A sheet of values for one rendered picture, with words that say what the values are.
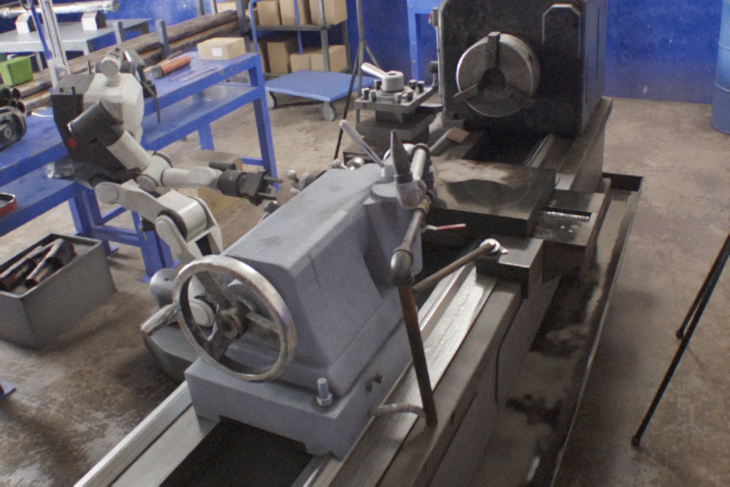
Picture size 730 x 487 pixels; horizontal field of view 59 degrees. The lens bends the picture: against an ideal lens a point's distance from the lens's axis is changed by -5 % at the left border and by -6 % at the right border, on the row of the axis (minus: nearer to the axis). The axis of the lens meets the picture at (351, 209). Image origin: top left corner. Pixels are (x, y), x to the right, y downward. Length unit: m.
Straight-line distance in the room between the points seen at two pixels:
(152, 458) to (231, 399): 0.17
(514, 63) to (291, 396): 1.36
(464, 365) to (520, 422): 0.54
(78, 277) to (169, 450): 2.14
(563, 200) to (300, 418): 1.03
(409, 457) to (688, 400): 1.61
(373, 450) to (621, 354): 1.73
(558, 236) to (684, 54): 4.10
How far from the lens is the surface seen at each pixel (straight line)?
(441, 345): 1.39
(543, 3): 2.33
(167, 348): 2.70
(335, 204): 1.22
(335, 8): 6.08
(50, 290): 3.22
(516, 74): 2.18
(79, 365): 3.07
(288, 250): 1.09
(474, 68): 2.21
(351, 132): 1.28
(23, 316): 3.19
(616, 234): 2.74
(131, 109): 2.52
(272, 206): 1.33
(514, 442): 1.80
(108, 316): 3.34
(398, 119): 1.90
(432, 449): 1.19
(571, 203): 1.86
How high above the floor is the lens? 1.68
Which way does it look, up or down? 25 degrees down
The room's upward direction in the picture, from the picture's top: 6 degrees counter-clockwise
